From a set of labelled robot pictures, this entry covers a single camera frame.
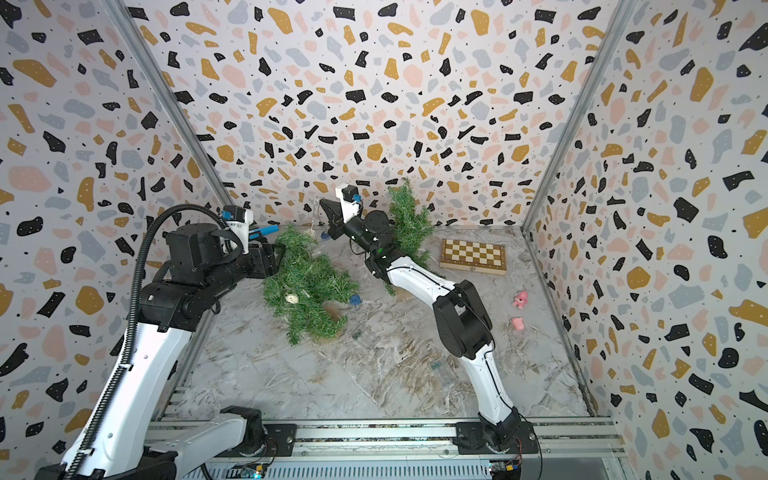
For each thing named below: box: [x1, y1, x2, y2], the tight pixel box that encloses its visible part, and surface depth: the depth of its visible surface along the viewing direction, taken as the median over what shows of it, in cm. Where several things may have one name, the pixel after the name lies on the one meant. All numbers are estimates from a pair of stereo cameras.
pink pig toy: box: [512, 290, 529, 309], surface depth 102 cm
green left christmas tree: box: [263, 225, 360, 345], surface depth 73 cm
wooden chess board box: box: [439, 238, 507, 275], surface depth 112 cm
